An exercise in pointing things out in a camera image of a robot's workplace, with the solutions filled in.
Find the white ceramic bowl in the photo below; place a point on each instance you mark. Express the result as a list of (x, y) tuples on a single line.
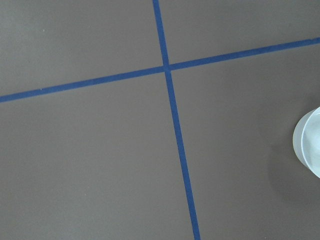
[(306, 141)]

